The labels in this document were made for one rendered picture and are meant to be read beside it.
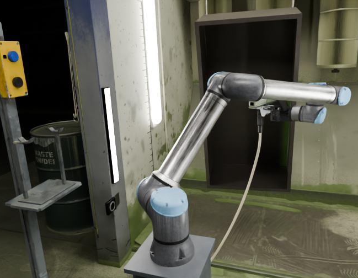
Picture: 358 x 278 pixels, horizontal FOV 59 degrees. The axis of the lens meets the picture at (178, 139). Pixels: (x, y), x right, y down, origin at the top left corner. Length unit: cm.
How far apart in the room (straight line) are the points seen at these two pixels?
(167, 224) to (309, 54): 264
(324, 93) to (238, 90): 46
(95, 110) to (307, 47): 229
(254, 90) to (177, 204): 57
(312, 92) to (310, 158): 175
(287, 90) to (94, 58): 112
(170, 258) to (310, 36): 274
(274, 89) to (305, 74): 211
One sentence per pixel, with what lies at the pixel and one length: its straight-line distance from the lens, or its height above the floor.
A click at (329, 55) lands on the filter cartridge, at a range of 316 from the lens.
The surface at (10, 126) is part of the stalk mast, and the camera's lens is 178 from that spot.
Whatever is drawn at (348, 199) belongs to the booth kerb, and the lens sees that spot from 328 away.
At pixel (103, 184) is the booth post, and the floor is 64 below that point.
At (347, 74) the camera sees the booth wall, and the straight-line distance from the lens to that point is 358.
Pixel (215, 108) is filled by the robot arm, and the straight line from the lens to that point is 144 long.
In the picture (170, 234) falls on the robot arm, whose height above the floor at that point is 78.
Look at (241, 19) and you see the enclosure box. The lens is 197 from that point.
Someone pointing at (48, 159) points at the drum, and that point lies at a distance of 277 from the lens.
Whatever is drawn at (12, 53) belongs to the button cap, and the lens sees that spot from 171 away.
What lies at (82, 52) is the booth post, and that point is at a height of 149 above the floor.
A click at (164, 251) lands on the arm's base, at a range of 135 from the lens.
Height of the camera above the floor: 147
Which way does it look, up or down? 15 degrees down
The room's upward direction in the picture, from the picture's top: 3 degrees counter-clockwise
